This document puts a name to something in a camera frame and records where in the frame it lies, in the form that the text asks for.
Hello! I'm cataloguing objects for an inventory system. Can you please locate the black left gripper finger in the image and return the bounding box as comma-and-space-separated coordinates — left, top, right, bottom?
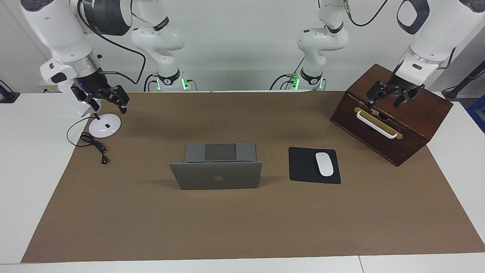
367, 81, 391, 111
394, 84, 425, 108

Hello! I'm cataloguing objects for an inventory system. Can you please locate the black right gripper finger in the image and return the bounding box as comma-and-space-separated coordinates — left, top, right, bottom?
100, 85, 130, 114
71, 86, 101, 113

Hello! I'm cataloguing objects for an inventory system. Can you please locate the silver grey laptop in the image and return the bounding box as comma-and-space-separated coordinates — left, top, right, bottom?
169, 143, 263, 190

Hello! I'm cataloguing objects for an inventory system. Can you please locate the white desk lamp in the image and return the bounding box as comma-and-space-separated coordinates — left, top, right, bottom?
61, 82, 122, 138

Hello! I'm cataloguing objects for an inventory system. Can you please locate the black tripod stand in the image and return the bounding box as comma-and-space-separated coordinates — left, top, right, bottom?
441, 61, 485, 100

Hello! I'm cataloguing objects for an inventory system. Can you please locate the dark brown wooden box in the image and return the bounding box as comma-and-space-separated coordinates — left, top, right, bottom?
330, 63, 454, 167

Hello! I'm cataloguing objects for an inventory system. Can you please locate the blue crate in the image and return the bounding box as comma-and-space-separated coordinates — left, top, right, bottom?
467, 95, 485, 133

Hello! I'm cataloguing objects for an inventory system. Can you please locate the white computer mouse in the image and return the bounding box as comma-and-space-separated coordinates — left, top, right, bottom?
315, 152, 334, 177

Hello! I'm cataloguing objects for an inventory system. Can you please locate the black mouse pad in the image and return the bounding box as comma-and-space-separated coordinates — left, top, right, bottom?
288, 147, 341, 185

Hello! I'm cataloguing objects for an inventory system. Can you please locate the brown table mat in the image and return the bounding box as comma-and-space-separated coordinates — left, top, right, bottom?
21, 90, 485, 263

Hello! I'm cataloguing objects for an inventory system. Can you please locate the black right base cable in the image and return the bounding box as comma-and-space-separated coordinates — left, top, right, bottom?
143, 73, 158, 92

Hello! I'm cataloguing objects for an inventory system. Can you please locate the black base cable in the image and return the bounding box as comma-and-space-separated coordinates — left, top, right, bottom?
143, 73, 158, 92
270, 57, 305, 90

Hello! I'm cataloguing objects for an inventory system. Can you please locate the white box handle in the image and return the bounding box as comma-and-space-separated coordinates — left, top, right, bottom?
356, 110, 399, 140

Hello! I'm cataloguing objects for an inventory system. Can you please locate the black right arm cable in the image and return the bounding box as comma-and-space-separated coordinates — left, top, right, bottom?
78, 0, 147, 85

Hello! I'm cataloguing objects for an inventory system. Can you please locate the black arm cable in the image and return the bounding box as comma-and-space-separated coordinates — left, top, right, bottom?
78, 0, 147, 85
343, 0, 391, 27

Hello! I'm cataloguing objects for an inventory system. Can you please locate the black lamp power cable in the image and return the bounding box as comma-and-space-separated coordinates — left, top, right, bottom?
67, 116, 110, 165

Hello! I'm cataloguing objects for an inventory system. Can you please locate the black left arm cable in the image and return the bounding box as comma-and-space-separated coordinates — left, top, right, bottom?
343, 0, 391, 27

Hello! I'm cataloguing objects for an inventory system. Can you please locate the black clamp mount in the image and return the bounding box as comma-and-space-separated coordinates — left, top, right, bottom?
0, 80, 20, 104

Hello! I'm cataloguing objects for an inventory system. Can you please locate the black left base cable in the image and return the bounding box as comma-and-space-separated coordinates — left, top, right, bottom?
270, 57, 305, 90

